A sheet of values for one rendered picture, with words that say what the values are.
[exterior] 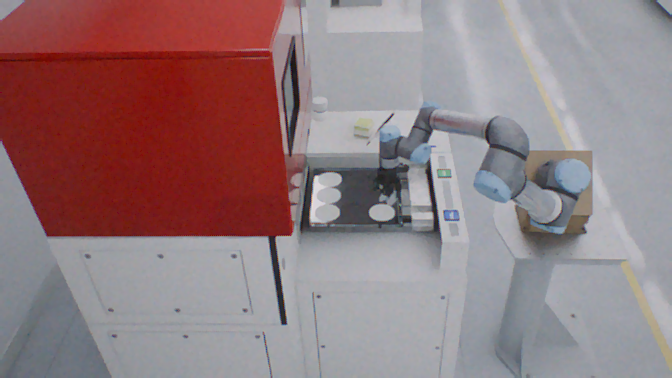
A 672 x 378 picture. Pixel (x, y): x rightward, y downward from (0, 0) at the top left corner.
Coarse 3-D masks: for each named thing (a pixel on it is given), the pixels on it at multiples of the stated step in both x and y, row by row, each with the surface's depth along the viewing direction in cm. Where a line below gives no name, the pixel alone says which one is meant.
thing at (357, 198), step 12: (348, 180) 247; (360, 180) 247; (372, 180) 246; (348, 192) 241; (360, 192) 240; (372, 192) 240; (312, 204) 235; (324, 204) 235; (336, 204) 235; (348, 204) 234; (360, 204) 234; (372, 204) 234; (384, 204) 234; (396, 204) 233; (312, 216) 230; (348, 216) 229; (360, 216) 229; (396, 216) 228
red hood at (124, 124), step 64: (64, 0) 165; (128, 0) 164; (192, 0) 162; (256, 0) 160; (0, 64) 141; (64, 64) 140; (128, 64) 140; (192, 64) 139; (256, 64) 138; (0, 128) 153; (64, 128) 152; (128, 128) 151; (192, 128) 150; (256, 128) 150; (64, 192) 166; (128, 192) 165; (192, 192) 164; (256, 192) 163
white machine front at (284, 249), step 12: (276, 240) 174; (288, 240) 199; (276, 252) 177; (288, 252) 198; (276, 264) 180; (288, 264) 198; (276, 276) 184; (288, 276) 199; (276, 288) 187; (288, 288) 198; (288, 300) 198; (288, 312) 198
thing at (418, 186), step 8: (408, 176) 251; (416, 176) 250; (424, 176) 250; (408, 184) 249; (416, 184) 246; (424, 184) 246; (416, 192) 242; (424, 192) 242; (416, 224) 227; (424, 224) 227; (432, 224) 226
